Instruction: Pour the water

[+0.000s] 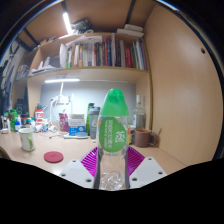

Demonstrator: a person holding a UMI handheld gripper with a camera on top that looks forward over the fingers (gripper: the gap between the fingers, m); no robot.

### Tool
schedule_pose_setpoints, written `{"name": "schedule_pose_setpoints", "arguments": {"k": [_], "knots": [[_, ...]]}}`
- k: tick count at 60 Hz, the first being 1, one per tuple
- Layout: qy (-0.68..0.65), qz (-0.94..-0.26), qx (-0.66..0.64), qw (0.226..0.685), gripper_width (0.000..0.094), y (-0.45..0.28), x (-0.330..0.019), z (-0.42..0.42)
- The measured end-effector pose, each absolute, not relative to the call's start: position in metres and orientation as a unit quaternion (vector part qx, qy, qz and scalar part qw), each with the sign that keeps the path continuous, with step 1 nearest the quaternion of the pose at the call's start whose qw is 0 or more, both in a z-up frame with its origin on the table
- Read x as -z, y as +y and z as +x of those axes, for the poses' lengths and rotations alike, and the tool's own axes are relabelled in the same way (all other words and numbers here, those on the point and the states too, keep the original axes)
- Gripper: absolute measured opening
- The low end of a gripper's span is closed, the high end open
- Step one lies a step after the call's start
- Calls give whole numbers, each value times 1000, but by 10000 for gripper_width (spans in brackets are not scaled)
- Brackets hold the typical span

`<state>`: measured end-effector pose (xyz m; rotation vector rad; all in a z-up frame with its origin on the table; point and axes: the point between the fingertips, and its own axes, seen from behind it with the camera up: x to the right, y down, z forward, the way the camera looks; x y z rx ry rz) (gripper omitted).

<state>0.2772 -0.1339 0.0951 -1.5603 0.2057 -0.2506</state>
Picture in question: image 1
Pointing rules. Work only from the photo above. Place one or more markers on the grey shaker bottle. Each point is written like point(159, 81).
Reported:
point(92, 121)

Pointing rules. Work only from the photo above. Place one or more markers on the pink packet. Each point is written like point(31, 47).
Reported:
point(63, 121)

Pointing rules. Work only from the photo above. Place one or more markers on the ceiling light tube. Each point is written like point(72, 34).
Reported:
point(67, 23)

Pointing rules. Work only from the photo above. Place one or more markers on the small white bottle blue label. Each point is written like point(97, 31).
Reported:
point(17, 125)

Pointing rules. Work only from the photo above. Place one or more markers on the under-shelf light bar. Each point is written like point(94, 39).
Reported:
point(62, 80)

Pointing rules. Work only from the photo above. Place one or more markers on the blue and white box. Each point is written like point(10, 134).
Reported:
point(77, 125)

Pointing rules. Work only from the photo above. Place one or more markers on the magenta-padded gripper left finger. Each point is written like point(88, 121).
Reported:
point(75, 171)

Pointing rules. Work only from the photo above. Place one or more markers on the hanging dark clothes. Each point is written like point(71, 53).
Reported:
point(6, 76)

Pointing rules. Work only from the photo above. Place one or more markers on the brown ceramic mug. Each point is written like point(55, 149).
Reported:
point(142, 138)

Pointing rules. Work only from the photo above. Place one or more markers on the red and white can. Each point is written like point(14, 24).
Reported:
point(39, 116)

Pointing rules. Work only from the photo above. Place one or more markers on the clear bottle green cap label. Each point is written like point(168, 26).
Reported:
point(112, 133)

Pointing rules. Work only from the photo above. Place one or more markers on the flat round red coaster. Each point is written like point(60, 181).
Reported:
point(53, 156)

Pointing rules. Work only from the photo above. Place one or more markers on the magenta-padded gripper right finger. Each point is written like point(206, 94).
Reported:
point(148, 171)

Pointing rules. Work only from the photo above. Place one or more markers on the dark green bottle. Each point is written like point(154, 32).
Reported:
point(87, 116)

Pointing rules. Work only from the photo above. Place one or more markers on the green plastic container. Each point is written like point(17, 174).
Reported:
point(13, 120)

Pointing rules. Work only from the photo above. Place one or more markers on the clear glass bottle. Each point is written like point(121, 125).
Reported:
point(139, 116)

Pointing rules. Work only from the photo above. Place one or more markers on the white desk lamp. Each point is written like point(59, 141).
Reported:
point(61, 88)

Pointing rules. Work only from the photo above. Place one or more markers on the light blue shallow dish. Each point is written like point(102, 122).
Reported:
point(76, 135)

